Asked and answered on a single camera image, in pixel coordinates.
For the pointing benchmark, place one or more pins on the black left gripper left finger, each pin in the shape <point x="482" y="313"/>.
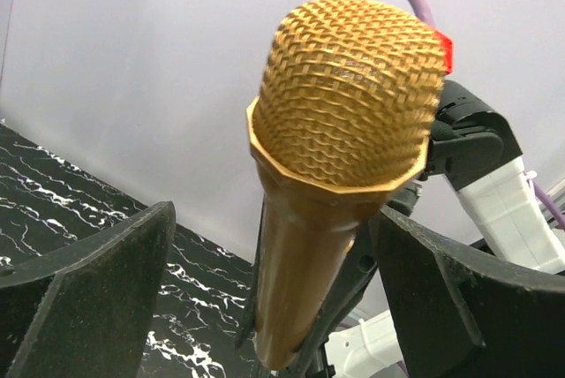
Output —
<point x="85" y="310"/>

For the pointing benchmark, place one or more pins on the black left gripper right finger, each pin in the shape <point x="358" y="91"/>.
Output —
<point x="459" y="312"/>

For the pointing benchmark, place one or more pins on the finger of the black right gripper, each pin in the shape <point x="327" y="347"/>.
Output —
<point x="246" y="326"/>
<point x="347" y="290"/>

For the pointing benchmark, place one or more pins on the gold toy microphone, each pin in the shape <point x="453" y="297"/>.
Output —
<point x="326" y="153"/>

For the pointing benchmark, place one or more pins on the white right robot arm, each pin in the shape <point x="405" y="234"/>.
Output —
<point x="474" y="148"/>

